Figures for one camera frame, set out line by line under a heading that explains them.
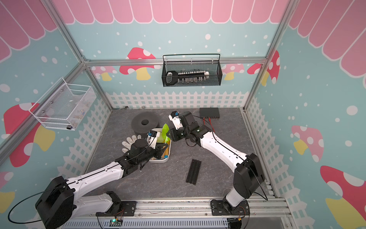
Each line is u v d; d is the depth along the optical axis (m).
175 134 0.70
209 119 1.13
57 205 0.41
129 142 1.00
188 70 0.95
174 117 0.70
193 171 0.85
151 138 0.71
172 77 0.89
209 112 1.20
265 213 0.74
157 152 0.71
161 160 0.88
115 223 0.73
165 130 0.81
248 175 0.43
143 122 1.05
